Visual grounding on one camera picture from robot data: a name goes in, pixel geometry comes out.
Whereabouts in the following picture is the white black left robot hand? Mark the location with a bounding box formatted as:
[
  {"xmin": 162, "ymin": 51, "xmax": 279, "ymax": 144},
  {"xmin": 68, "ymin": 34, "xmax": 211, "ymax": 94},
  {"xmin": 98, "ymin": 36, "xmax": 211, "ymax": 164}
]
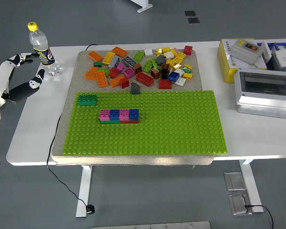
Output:
[{"xmin": 0, "ymin": 52, "xmax": 46, "ymax": 127}]

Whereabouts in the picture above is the dark green toy brick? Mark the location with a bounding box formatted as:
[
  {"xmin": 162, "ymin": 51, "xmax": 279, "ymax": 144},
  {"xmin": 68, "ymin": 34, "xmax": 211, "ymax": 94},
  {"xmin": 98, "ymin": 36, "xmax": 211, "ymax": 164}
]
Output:
[{"xmin": 77, "ymin": 94, "xmax": 98, "ymax": 106}]

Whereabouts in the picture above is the light grey toy brick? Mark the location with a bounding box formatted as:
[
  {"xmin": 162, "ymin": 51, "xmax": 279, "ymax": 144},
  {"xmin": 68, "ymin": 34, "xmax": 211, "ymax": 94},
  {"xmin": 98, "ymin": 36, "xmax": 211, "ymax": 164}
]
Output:
[{"xmin": 108, "ymin": 56, "xmax": 121, "ymax": 70}]

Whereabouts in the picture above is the long orange toy brick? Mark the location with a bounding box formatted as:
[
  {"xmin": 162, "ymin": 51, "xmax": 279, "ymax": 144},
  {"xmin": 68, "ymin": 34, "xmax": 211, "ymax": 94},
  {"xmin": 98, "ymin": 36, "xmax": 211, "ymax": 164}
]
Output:
[
  {"xmin": 95, "ymin": 71, "xmax": 109, "ymax": 88},
  {"xmin": 87, "ymin": 51, "xmax": 103, "ymax": 62},
  {"xmin": 112, "ymin": 46, "xmax": 129, "ymax": 58}
]

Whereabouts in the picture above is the lime green toy brick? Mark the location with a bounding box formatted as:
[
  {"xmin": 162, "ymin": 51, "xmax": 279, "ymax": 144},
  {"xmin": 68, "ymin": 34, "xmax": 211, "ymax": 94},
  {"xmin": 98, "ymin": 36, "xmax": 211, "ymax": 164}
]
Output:
[
  {"xmin": 133, "ymin": 51, "xmax": 145, "ymax": 63},
  {"xmin": 141, "ymin": 59, "xmax": 154, "ymax": 74},
  {"xmin": 150, "ymin": 57, "xmax": 161, "ymax": 70},
  {"xmin": 97, "ymin": 67, "xmax": 111, "ymax": 77}
]

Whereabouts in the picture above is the long yellow toy brick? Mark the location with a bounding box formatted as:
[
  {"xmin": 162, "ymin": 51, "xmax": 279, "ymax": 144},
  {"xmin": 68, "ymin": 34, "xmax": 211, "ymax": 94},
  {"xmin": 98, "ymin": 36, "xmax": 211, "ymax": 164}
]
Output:
[{"xmin": 102, "ymin": 52, "xmax": 116, "ymax": 65}]

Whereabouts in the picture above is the blue toy brick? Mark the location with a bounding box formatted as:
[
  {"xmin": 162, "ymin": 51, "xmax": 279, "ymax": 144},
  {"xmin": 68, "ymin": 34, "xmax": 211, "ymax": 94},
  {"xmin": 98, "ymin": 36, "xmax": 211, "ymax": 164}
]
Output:
[
  {"xmin": 168, "ymin": 71, "xmax": 181, "ymax": 83},
  {"xmin": 109, "ymin": 109, "xmax": 121, "ymax": 121},
  {"xmin": 128, "ymin": 109, "xmax": 140, "ymax": 121}
]

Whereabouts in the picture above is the grey hollow toy brick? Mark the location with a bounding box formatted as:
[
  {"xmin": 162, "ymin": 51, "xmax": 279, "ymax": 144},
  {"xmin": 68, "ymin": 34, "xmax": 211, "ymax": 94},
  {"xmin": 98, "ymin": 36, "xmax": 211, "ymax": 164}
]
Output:
[{"xmin": 122, "ymin": 55, "xmax": 138, "ymax": 68}]

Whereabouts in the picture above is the dark grey sloped brick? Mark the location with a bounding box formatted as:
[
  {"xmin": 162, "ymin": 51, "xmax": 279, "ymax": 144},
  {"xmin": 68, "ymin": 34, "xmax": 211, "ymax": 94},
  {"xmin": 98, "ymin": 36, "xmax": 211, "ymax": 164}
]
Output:
[{"xmin": 130, "ymin": 82, "xmax": 141, "ymax": 95}]

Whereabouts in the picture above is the long red toy brick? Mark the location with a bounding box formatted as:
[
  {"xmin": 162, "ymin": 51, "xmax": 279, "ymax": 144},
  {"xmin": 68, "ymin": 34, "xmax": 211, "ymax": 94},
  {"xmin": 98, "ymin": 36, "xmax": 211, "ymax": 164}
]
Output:
[{"xmin": 135, "ymin": 72, "xmax": 155, "ymax": 87}]

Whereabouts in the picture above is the dark grey toy brick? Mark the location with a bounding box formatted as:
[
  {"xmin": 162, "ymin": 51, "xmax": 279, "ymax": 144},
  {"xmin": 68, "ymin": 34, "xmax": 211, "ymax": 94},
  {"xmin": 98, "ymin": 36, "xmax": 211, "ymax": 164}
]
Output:
[{"xmin": 155, "ymin": 54, "xmax": 167, "ymax": 66}]

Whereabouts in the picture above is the green studded baseplate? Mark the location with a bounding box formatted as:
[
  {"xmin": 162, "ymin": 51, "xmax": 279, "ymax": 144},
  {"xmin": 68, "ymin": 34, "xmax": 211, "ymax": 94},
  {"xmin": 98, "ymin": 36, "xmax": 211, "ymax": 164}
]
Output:
[{"xmin": 62, "ymin": 90, "xmax": 227, "ymax": 156}]

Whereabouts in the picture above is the clear bottle yellow cap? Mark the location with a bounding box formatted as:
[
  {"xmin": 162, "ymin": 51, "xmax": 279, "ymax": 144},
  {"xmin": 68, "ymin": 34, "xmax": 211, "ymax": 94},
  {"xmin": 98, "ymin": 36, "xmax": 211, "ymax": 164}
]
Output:
[{"xmin": 27, "ymin": 21, "xmax": 61, "ymax": 77}]

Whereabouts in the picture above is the grey-brown mat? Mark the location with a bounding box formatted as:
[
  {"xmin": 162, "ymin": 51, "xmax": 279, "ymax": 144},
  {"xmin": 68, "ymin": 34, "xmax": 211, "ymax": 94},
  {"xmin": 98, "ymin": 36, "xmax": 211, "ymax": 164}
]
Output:
[{"xmin": 51, "ymin": 49, "xmax": 215, "ymax": 167}]

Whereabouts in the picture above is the white table leg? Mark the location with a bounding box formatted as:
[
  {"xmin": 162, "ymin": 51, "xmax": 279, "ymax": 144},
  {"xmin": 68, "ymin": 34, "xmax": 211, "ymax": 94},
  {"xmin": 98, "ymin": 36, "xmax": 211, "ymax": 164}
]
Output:
[
  {"xmin": 75, "ymin": 165, "xmax": 94, "ymax": 218},
  {"xmin": 238, "ymin": 159, "xmax": 265, "ymax": 214}
]

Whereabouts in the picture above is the long metal plate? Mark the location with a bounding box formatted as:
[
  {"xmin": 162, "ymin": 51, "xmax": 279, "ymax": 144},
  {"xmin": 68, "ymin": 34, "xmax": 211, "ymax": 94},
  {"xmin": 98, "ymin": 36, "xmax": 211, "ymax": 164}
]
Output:
[{"xmin": 92, "ymin": 220, "xmax": 212, "ymax": 229}]

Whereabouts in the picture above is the yellow cardboard box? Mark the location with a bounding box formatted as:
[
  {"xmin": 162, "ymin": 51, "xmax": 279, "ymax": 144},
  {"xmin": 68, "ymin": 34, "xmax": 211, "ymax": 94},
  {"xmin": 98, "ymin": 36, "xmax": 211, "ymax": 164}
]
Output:
[{"xmin": 216, "ymin": 38, "xmax": 267, "ymax": 83}]

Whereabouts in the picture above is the metal floor plate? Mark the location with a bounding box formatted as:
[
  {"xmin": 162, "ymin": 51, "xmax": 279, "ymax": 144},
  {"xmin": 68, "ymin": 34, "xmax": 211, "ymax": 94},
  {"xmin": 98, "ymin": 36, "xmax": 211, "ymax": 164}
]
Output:
[
  {"xmin": 228, "ymin": 193, "xmax": 253, "ymax": 217},
  {"xmin": 223, "ymin": 171, "xmax": 246, "ymax": 191}
]

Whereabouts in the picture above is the white plastic panel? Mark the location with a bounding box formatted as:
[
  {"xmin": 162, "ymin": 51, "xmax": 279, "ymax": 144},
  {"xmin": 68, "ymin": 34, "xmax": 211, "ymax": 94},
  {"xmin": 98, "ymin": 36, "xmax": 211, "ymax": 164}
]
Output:
[{"xmin": 261, "ymin": 39, "xmax": 276, "ymax": 63}]

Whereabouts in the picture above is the blue plastic bin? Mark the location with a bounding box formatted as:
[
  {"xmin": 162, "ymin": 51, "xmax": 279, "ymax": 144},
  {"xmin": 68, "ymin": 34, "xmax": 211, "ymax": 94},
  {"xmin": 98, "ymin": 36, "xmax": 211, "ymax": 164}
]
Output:
[{"xmin": 256, "ymin": 41, "xmax": 286, "ymax": 58}]

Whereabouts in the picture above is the black power cord with plug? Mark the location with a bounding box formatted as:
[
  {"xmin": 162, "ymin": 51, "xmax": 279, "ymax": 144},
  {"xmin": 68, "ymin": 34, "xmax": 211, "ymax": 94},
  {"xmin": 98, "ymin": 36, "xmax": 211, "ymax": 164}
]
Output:
[{"xmin": 46, "ymin": 112, "xmax": 98, "ymax": 215}]

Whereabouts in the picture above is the grey push-button switch box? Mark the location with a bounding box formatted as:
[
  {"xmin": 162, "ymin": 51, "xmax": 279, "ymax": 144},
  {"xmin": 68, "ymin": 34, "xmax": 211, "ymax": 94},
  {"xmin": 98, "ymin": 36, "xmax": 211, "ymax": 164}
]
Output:
[{"xmin": 230, "ymin": 38, "xmax": 264, "ymax": 66}]

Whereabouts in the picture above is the white enclosure clear lid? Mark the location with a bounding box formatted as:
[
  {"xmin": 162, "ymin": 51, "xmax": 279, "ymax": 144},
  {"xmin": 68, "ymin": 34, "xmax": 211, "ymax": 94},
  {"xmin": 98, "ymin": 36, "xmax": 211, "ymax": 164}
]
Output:
[{"xmin": 233, "ymin": 68, "xmax": 286, "ymax": 119}]

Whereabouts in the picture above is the black floor cable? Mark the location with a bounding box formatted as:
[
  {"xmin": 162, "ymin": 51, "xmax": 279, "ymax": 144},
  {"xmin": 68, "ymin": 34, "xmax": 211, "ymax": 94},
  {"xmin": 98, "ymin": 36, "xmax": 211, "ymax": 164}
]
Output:
[{"xmin": 244, "ymin": 203, "xmax": 275, "ymax": 229}]

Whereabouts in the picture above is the white wall socket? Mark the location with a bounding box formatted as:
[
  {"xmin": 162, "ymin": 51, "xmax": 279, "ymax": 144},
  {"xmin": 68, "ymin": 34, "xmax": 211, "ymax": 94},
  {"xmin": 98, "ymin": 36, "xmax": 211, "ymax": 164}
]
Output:
[{"xmin": 273, "ymin": 49, "xmax": 286, "ymax": 68}]

